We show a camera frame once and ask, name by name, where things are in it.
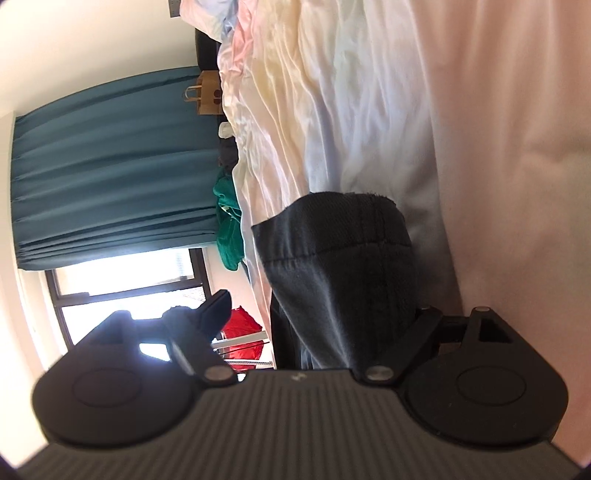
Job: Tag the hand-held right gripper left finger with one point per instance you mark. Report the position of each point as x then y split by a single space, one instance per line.
214 311

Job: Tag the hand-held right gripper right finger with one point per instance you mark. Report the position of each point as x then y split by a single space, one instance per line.
415 332

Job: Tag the black pants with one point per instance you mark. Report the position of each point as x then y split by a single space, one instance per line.
351 277

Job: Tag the dark clothes pile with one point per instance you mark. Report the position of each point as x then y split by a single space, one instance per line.
227 152

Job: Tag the red garment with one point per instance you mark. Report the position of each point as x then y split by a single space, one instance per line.
240 323

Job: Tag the black and white rack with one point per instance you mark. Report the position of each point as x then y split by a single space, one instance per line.
240 338

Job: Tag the green garment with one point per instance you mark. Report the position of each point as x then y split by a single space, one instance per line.
228 230

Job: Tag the dark framed window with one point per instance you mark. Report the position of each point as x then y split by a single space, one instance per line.
138 272

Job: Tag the teal curtain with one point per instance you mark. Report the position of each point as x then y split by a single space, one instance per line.
115 184

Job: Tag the white garment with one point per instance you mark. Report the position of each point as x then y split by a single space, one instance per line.
224 129

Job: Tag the pastel bed sheet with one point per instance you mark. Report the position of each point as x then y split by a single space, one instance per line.
508 138

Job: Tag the brown paper bag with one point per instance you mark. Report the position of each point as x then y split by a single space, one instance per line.
210 94

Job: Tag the black leather sofa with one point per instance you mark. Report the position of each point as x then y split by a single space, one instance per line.
205 50

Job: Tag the pastel pillow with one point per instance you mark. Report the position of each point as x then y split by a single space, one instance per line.
203 14

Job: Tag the grey wall switch panel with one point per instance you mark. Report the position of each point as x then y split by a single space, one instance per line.
174 7

